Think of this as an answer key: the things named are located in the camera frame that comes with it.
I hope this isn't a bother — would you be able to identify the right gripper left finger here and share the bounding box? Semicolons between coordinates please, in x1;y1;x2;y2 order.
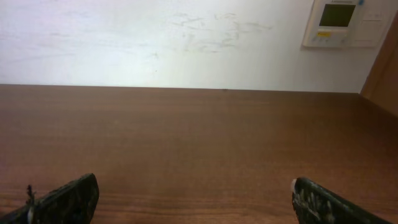
1;173;100;224

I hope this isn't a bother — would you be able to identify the wooden side panel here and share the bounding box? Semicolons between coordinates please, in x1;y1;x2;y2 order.
360;12;397;117

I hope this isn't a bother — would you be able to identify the white wall control panel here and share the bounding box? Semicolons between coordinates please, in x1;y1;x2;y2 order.
302;0;397;49

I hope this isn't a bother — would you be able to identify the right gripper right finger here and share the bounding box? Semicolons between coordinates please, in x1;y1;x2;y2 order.
292;177;391;224

